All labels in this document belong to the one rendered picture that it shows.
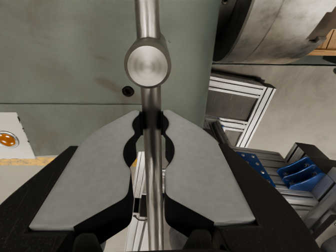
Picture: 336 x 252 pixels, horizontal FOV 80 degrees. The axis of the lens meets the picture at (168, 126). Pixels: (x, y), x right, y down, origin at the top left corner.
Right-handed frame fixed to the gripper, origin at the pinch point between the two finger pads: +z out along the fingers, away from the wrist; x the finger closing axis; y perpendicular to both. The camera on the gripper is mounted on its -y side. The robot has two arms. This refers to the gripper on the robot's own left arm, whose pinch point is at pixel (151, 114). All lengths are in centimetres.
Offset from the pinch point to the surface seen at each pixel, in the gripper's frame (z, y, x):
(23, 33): 12.3, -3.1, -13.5
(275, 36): 17.2, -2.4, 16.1
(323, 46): 49, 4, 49
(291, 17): 15.7, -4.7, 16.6
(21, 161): 139, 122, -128
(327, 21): 16.8, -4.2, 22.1
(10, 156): 12.3, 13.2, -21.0
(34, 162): 139, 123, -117
